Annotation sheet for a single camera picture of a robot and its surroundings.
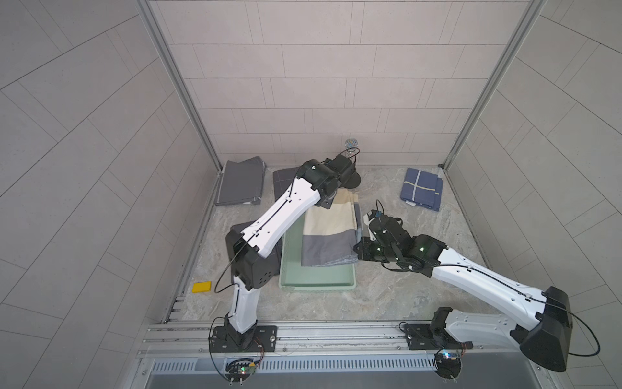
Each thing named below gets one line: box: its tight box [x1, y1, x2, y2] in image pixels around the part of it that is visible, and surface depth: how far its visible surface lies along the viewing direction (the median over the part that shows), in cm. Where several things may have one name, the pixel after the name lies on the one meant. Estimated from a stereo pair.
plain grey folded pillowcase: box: [214, 155, 267, 206], surface depth 111 cm
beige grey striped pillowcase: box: [300, 189, 363, 267], surface depth 77 cm
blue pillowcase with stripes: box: [400, 166, 444, 212], surface depth 111 cm
